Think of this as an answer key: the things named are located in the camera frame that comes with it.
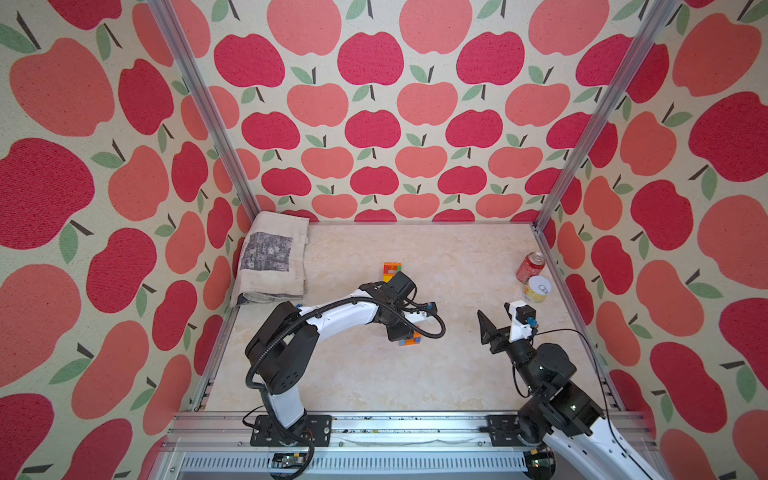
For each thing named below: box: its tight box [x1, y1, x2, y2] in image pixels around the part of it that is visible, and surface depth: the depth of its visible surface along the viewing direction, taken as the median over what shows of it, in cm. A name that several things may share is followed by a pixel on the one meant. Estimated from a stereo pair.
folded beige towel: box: [230, 211, 309, 307], surface depth 105 cm
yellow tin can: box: [524, 275, 552, 303], surface depth 98 cm
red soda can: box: [516, 252, 546, 284], surface depth 99 cm
